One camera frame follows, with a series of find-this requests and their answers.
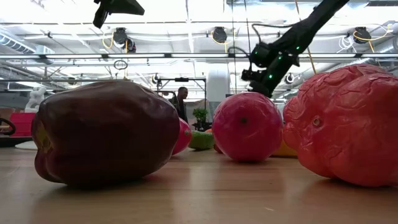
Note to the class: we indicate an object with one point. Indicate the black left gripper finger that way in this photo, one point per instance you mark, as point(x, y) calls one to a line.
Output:
point(124, 7)

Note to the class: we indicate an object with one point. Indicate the red round fruit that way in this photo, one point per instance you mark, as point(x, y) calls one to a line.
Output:
point(247, 130)

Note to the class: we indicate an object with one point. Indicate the yellow banana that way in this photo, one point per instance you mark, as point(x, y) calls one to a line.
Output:
point(284, 152)

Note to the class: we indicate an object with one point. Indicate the green cucumber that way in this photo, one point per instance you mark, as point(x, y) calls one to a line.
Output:
point(201, 141)

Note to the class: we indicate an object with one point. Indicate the orange bell pepper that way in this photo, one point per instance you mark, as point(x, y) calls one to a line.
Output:
point(348, 124)

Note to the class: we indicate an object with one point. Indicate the shiny red apple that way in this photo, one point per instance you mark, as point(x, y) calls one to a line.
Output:
point(184, 138)

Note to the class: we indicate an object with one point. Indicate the dark red bell pepper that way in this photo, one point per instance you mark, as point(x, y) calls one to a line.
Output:
point(105, 133)

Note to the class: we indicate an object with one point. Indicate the small black ceiling reel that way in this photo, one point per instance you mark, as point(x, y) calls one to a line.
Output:
point(155, 79)
point(289, 78)

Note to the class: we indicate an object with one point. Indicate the white building column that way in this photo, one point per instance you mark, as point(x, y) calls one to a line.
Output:
point(217, 81)

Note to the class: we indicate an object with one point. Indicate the green potted plant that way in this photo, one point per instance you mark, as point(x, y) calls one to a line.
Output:
point(200, 115)

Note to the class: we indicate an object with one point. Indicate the orange tangerine cluster with leaves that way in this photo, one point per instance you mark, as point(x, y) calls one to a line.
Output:
point(209, 131)

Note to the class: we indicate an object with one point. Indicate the person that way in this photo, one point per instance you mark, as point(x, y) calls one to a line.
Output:
point(182, 105)

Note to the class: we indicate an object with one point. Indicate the red storage box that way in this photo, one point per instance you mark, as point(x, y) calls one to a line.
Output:
point(23, 124)

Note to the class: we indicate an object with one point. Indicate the white round mat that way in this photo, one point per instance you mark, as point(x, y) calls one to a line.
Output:
point(26, 146)

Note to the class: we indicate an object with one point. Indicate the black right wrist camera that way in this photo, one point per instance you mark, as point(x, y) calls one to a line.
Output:
point(248, 75)

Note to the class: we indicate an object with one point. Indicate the black metal rack frame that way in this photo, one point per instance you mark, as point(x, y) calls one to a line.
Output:
point(182, 80)

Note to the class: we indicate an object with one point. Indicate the silver ceiling duct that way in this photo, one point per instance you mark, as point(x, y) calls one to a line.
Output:
point(18, 45)

